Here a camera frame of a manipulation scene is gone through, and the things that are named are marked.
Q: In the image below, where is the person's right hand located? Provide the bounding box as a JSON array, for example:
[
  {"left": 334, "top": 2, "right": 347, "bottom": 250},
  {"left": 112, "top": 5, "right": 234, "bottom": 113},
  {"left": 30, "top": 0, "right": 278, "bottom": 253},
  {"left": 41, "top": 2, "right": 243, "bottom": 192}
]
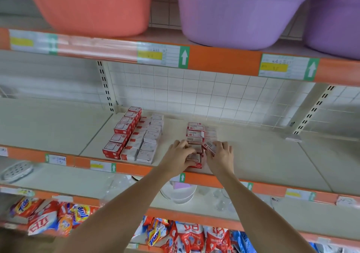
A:
[{"left": 205, "top": 141, "right": 235, "bottom": 175}]

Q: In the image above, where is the person's left forearm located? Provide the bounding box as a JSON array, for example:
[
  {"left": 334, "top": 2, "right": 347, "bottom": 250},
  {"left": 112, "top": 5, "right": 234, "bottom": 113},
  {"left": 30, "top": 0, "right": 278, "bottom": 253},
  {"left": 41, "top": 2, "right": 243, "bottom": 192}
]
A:
[{"left": 70, "top": 168, "right": 175, "bottom": 253}]

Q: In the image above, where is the cluster of clear glasses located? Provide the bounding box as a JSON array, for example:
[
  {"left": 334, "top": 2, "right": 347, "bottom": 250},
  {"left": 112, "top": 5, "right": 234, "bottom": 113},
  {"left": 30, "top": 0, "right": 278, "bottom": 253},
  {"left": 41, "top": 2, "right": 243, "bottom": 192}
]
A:
[{"left": 214, "top": 188, "right": 234, "bottom": 211}]

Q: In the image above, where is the clear plastic bag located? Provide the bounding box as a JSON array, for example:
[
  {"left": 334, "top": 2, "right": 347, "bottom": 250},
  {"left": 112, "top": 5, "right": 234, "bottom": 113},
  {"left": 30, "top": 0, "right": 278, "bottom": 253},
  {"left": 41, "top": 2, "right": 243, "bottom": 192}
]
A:
[{"left": 104, "top": 174, "right": 136, "bottom": 200}]

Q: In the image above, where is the large label with green arrow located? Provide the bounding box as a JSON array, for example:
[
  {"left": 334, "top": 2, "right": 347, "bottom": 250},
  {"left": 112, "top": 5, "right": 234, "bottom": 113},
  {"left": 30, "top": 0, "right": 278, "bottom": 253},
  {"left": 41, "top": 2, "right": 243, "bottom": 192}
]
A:
[
  {"left": 259, "top": 53, "right": 320, "bottom": 82},
  {"left": 136, "top": 42, "right": 190, "bottom": 69},
  {"left": 8, "top": 30, "right": 59, "bottom": 55}
]

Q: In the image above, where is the white shelf with orange edges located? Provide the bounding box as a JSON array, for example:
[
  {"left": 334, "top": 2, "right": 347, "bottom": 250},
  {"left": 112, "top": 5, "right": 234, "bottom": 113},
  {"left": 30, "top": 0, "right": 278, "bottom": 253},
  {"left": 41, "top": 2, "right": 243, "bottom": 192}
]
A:
[{"left": 0, "top": 14, "right": 360, "bottom": 253}]

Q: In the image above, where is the purple plastic basin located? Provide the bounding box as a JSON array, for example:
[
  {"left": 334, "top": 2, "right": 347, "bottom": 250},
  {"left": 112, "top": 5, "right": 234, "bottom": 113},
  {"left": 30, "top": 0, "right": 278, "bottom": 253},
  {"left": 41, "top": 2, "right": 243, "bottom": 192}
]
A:
[
  {"left": 306, "top": 0, "right": 360, "bottom": 60},
  {"left": 174, "top": 0, "right": 330, "bottom": 50}
]

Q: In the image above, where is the pile of small colourful packets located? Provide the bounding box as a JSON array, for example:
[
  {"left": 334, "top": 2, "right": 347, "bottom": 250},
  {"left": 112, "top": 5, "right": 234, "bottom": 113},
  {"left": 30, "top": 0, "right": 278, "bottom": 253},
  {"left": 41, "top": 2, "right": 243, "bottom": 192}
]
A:
[{"left": 8, "top": 196, "right": 226, "bottom": 253}]

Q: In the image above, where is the orange plastic basin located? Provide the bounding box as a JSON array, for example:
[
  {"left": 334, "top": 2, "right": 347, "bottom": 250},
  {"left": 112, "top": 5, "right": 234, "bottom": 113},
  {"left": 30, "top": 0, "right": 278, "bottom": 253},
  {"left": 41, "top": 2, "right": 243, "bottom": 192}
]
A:
[{"left": 21, "top": 0, "right": 155, "bottom": 37}]

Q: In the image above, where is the person's right forearm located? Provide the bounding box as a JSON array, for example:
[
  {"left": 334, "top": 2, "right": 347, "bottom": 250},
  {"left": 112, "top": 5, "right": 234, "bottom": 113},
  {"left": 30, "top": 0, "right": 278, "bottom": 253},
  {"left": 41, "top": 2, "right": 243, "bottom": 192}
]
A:
[{"left": 216, "top": 168, "right": 316, "bottom": 253}]

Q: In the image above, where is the white perforated shelf upright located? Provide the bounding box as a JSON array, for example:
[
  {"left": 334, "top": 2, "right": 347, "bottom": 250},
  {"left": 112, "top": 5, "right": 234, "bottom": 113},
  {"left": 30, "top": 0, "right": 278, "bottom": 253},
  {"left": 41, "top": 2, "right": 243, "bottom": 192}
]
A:
[
  {"left": 97, "top": 60, "right": 118, "bottom": 113},
  {"left": 291, "top": 84, "right": 335, "bottom": 135}
]

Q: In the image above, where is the person's left hand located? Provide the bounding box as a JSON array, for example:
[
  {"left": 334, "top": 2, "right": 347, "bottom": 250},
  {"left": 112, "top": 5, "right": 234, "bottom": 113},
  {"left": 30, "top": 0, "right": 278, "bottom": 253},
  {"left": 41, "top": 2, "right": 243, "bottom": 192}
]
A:
[{"left": 157, "top": 139, "right": 197, "bottom": 179}]

